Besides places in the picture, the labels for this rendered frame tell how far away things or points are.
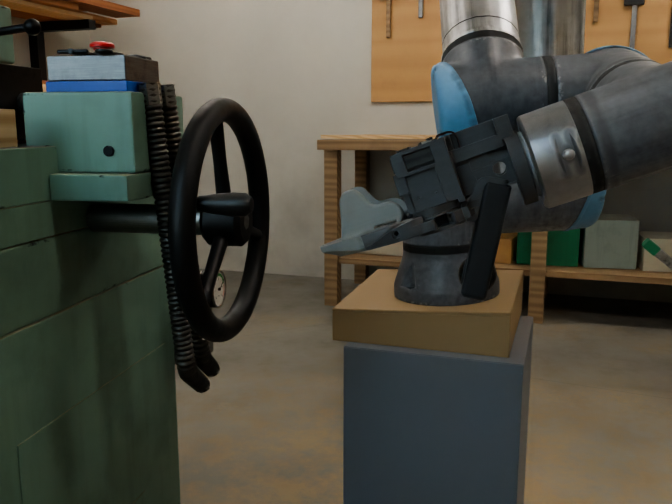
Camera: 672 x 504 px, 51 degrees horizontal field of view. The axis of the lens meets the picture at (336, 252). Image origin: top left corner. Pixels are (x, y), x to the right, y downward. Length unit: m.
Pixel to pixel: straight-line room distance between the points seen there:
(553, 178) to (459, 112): 0.15
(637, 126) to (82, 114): 0.57
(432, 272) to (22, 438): 0.69
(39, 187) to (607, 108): 0.58
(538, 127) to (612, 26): 3.32
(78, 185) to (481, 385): 0.70
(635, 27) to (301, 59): 1.80
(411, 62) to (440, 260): 2.89
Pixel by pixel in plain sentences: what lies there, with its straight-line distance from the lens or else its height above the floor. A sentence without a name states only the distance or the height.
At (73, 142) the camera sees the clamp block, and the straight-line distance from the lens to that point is 0.85.
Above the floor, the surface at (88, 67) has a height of 0.99.
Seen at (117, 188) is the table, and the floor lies 0.86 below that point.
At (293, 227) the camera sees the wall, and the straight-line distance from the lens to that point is 4.30.
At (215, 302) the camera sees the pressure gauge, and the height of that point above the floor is 0.64.
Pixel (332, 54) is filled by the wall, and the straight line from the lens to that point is 4.18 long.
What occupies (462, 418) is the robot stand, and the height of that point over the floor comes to 0.45.
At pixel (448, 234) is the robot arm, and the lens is 1.19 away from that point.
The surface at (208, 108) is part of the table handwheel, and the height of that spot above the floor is 0.94.
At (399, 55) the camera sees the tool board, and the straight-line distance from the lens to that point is 4.05.
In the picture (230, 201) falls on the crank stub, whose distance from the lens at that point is 0.71.
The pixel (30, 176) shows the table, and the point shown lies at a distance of 0.82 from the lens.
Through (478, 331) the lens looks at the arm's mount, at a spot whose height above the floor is 0.59.
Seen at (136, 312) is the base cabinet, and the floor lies 0.66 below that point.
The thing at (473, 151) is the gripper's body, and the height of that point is 0.90.
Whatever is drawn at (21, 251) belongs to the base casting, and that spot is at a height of 0.79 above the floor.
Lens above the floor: 0.92
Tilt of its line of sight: 10 degrees down
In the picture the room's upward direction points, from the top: straight up
